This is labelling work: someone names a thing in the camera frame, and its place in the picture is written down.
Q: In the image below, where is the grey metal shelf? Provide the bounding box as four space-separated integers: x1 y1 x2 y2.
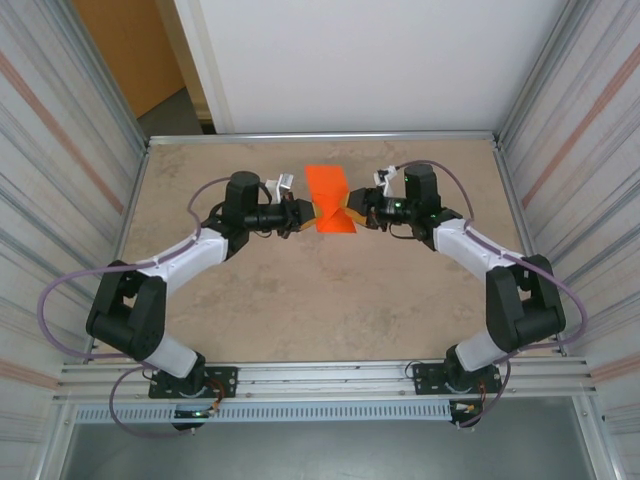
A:
59 397 601 480

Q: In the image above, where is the small black controller board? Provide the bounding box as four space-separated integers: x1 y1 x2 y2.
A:
448 398 485 430
172 405 222 432

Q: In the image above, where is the corrugated translucent side panel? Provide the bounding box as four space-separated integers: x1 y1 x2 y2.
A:
0 0 144 451
499 0 640 451

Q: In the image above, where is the aluminium table end rail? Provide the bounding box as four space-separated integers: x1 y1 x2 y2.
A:
144 130 501 147

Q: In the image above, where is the aluminium table side rail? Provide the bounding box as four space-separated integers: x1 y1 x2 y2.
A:
492 142 566 357

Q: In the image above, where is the brown wooden door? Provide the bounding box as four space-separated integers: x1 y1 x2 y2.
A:
72 0 189 121

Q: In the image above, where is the white door frame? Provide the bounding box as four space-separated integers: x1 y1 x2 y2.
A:
172 0 236 135

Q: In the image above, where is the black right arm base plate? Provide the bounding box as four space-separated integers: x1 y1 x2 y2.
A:
410 360 502 397

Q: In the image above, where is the orange paper sheet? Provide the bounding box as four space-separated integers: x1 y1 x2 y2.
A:
303 163 359 235

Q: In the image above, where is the wide aluminium mounting rail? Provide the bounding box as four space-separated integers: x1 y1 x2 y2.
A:
57 355 599 401

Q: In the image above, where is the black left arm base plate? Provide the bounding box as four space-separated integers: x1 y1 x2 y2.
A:
148 366 239 400

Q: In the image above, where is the grey slotted cable duct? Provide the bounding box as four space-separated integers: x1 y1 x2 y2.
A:
73 399 454 424

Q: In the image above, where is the aluminium upright post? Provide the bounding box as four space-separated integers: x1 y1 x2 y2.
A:
47 0 151 151
497 0 584 144

